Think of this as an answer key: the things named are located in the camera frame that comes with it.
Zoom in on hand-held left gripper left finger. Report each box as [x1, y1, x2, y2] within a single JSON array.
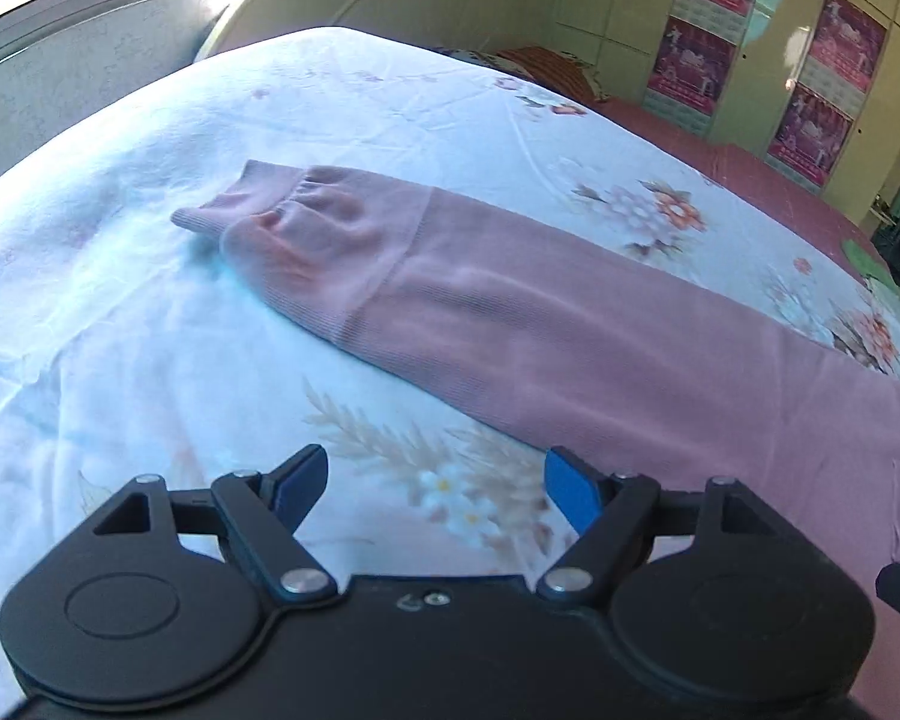
[[92, 444, 338, 605]]

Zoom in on pink checked blanket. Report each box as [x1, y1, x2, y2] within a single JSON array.
[[592, 96, 895, 280]]

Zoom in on cream bed headboard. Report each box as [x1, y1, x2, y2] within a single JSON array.
[[193, 0, 575, 70]]

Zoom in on orange striped pillow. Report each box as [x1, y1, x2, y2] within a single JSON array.
[[493, 45, 610, 103]]

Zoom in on floral white bed sheet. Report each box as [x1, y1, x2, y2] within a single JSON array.
[[0, 26, 900, 720]]

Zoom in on pink knit sweater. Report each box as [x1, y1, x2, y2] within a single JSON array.
[[171, 159, 900, 691]]

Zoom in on patterned dark pillow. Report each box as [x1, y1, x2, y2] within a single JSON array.
[[433, 45, 512, 70]]

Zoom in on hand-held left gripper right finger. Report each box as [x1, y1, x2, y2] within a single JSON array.
[[536, 446, 786, 605]]

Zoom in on green cloth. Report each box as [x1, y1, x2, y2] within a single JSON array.
[[840, 236, 895, 280]]

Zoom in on cream wardrobe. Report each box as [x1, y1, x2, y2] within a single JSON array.
[[555, 0, 900, 241]]

